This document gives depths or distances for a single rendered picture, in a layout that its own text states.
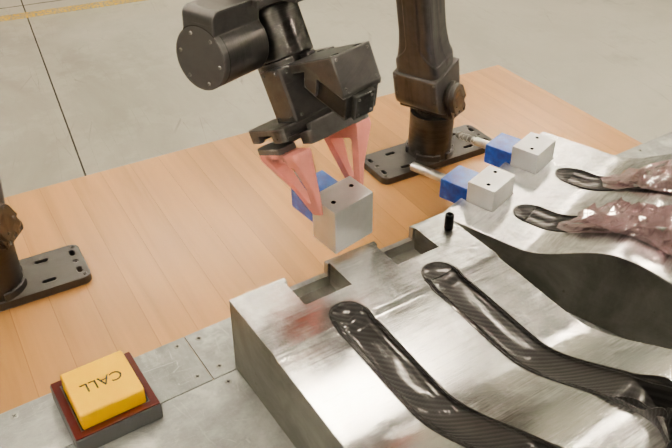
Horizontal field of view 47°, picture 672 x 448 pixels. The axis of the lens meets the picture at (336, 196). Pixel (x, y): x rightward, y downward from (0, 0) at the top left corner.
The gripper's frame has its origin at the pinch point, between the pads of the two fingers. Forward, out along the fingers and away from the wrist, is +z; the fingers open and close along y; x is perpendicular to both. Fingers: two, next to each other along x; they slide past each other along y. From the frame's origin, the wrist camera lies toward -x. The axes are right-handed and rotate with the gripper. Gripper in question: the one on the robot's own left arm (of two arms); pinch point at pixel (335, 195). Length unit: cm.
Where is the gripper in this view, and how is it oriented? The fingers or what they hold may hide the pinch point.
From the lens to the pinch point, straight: 77.2
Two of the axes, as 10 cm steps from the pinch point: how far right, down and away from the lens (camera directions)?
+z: 3.3, 9.0, 2.7
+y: 7.6, -4.2, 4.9
